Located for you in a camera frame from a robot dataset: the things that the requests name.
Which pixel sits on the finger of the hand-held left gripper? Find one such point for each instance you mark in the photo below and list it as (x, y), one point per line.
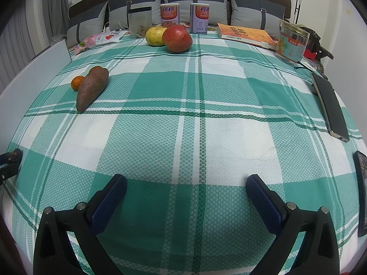
(17, 153)
(8, 172)

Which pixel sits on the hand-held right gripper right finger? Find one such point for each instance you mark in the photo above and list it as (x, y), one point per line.
(263, 204)

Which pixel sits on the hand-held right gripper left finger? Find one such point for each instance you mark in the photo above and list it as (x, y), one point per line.
(107, 206)

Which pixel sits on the white cardboard box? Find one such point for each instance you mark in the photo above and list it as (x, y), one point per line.
(37, 66)

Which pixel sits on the small orange tangerine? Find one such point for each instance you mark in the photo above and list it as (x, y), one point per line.
(76, 83)

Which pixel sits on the long purple sweet potato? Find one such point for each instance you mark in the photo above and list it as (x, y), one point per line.
(91, 90)

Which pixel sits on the small red-orange fruit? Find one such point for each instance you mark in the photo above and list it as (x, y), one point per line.
(96, 68)

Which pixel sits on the yellow apple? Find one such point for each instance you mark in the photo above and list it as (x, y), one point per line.
(154, 36)

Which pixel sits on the red apple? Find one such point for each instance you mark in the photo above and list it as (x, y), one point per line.
(177, 38)

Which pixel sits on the black smartphone with lit screen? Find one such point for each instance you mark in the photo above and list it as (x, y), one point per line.
(361, 194)

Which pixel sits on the green checked blanket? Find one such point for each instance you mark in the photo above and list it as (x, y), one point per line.
(186, 137)

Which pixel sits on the white pleated curtain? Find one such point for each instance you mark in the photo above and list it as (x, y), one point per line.
(20, 48)

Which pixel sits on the large black phone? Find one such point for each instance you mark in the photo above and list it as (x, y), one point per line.
(329, 106)

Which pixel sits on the pink snack packet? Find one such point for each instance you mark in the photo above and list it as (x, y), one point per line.
(87, 44)

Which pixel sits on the white snack packet with hearts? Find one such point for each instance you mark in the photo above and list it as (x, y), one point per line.
(110, 37)

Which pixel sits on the red box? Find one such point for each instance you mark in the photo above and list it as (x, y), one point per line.
(310, 54)

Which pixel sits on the brown headboard panel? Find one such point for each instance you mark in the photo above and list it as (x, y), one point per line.
(86, 5)

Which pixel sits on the green tin can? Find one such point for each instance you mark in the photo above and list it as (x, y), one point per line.
(292, 43)

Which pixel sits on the orange book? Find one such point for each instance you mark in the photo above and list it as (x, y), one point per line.
(243, 35)

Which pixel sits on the dark bag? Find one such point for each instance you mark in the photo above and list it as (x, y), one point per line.
(314, 38)

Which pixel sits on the clear jar with black lid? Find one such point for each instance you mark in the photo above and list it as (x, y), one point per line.
(140, 21)

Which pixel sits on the white door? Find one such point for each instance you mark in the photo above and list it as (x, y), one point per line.
(315, 5)

